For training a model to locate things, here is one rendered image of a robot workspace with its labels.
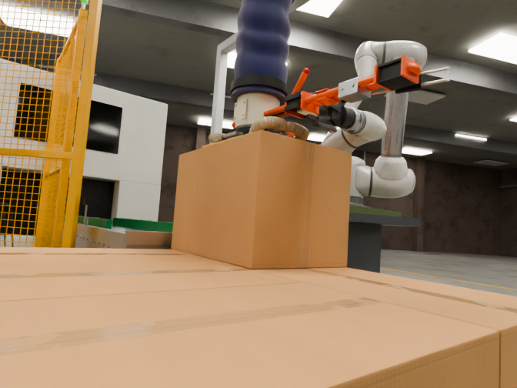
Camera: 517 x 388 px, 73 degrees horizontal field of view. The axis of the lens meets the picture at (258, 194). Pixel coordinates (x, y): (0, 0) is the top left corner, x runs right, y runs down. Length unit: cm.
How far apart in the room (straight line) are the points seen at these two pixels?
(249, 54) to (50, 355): 122
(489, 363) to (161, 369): 44
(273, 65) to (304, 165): 44
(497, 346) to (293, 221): 64
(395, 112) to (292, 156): 88
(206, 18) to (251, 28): 451
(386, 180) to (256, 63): 89
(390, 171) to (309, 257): 85
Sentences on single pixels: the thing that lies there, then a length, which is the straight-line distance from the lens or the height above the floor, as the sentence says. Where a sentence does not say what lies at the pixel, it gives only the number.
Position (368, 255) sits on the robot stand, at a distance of 183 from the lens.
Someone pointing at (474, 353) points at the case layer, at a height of 53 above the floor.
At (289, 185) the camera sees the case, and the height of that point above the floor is 80.
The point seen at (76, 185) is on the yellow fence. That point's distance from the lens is 224.
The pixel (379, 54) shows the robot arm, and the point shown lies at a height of 150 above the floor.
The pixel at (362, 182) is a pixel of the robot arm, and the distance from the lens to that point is 185.
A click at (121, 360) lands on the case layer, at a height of 54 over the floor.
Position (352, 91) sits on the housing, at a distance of 106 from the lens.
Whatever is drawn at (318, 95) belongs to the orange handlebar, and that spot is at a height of 108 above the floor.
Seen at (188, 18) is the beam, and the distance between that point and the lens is 593.
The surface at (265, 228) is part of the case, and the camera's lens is 102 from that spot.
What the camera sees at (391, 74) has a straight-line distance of 100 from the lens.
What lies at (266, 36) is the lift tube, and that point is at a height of 137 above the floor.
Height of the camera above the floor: 67
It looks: 5 degrees up
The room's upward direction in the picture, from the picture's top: 4 degrees clockwise
